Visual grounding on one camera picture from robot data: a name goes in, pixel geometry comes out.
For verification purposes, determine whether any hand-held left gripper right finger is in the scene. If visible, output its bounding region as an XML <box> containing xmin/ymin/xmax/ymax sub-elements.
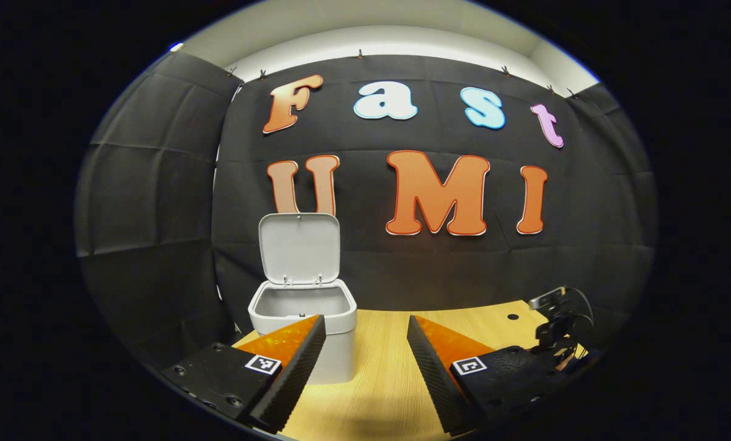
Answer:
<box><xmin>407</xmin><ymin>315</ymin><xmax>563</xmax><ymax>437</ymax></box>

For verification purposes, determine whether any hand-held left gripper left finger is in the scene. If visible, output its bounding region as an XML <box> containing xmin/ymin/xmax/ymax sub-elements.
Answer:
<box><xmin>160</xmin><ymin>314</ymin><xmax>328</xmax><ymax>434</ymax></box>

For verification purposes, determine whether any white desktop garbage bin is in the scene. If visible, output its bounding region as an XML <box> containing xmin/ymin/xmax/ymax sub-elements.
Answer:
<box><xmin>247</xmin><ymin>213</ymin><xmax>358</xmax><ymax>385</ymax></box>

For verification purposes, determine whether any wooden desktop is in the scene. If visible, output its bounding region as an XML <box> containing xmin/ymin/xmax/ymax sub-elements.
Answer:
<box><xmin>234</xmin><ymin>299</ymin><xmax>587</xmax><ymax>441</ymax></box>

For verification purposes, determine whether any black backdrop cloth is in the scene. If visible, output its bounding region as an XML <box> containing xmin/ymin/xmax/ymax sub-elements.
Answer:
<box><xmin>212</xmin><ymin>54</ymin><xmax>657</xmax><ymax>344</ymax></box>

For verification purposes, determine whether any black side cloth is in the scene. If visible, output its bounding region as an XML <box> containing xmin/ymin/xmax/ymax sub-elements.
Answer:
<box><xmin>75</xmin><ymin>50</ymin><xmax>244</xmax><ymax>368</ymax></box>

